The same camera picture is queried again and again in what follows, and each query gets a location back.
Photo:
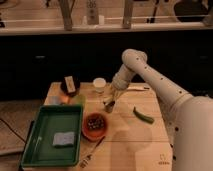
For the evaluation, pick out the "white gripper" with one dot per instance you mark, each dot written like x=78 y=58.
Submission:
x=120 y=81

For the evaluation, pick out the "yellow banana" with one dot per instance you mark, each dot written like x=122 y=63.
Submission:
x=107 y=100

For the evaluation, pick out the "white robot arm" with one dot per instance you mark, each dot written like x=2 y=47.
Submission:
x=193 y=137

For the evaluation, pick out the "white plastic cup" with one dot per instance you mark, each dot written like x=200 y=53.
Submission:
x=99 y=84

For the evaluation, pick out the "white knife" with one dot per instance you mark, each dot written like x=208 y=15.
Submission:
x=138 y=88

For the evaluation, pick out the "orange bowl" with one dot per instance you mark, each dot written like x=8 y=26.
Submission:
x=94 y=126

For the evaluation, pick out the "green pepper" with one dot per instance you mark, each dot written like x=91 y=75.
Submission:
x=143 y=117

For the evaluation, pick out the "dark round container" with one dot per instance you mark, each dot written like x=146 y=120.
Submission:
x=70 y=85

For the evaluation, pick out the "blue sponge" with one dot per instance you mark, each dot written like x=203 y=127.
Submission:
x=63 y=139

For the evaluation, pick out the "metal fork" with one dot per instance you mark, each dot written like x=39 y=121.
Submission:
x=84 y=162

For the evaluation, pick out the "green plastic tray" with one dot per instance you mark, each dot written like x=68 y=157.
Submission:
x=53 y=120

